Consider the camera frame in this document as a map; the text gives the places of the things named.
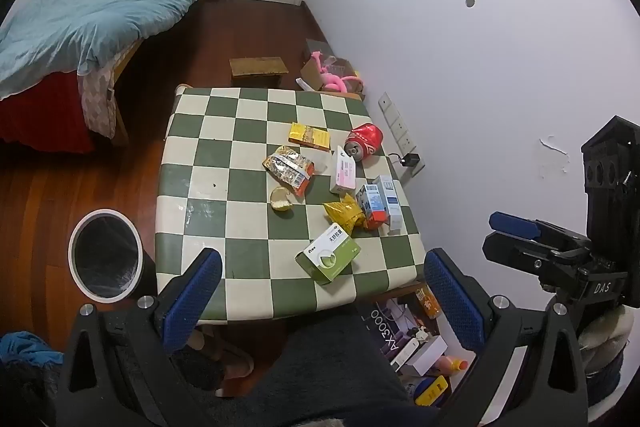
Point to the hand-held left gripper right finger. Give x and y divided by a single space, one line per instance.
452 297

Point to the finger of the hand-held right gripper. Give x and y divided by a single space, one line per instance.
512 224
520 253

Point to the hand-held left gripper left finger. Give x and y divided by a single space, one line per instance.
195 297

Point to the black white-rimmed trash bin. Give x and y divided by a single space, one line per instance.
105 257

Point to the white blue box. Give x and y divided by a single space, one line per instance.
392 202

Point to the blue orange small box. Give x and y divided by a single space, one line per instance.
370 199

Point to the green white box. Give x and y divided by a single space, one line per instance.
327 254

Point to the yellow wrapper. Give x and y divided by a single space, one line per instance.
345 212

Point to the silver orange snack wrapper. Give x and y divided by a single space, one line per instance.
290 167

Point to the pink white box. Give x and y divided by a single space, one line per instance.
345 174

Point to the red soda can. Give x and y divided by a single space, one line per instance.
367 138

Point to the yellow box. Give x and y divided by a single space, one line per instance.
307 134

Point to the person's right forearm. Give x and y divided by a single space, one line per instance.
605 329

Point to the orange packet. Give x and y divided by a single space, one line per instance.
429 303

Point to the orange bottle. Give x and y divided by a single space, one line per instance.
452 364

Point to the beige slipper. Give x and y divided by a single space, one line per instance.
235 357

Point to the black fluffy slipper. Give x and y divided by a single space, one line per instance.
200 369

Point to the dark purple box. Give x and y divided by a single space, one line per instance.
385 332

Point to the green white checkered tablecloth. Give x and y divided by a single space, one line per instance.
240 227

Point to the yellow black item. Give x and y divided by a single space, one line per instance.
431 391

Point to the black power adapter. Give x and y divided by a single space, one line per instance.
411 160

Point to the person's dark trouser leg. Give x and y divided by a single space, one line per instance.
325 372

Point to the white power strip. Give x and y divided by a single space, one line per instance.
395 122

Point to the blue cloth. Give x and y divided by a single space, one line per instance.
25 347

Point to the dark cloth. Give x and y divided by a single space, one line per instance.
25 394

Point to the grey patterned blanket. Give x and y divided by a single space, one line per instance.
97 102

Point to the red bed sheet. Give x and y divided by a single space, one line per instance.
45 117

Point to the small wooden stool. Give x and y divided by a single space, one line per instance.
257 67

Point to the pink toy in cardboard box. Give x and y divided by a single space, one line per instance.
311 74

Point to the light blue duvet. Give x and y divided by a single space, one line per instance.
100 17

